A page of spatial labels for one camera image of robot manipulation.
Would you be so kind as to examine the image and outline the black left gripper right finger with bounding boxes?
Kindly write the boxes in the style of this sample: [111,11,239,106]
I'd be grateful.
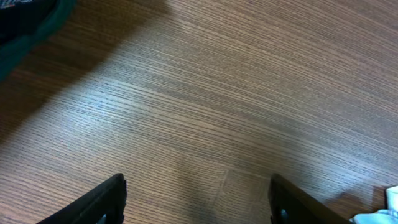
[268,174,351,224]

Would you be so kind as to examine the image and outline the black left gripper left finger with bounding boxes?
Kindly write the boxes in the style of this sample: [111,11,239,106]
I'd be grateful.
[38,173,127,224]

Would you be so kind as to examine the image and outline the dark green folded garment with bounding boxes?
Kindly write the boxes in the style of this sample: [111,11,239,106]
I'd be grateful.
[1,0,76,79]

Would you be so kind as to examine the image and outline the light blue striped shorts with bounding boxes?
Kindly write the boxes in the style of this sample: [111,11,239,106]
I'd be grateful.
[350,186,397,224]

